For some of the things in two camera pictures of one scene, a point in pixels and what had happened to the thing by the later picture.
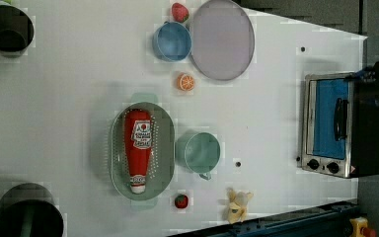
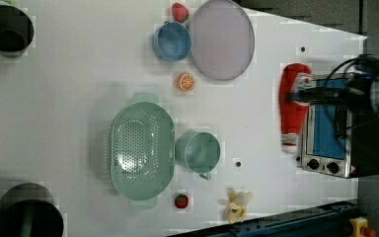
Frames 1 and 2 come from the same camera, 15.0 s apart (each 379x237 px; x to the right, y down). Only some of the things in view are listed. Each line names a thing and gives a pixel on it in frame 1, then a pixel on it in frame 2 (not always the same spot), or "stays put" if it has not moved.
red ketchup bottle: x=138 y=129 → x=293 y=117
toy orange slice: x=185 y=81 stays put
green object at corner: x=4 y=2 stays put
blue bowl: x=172 y=41 stays put
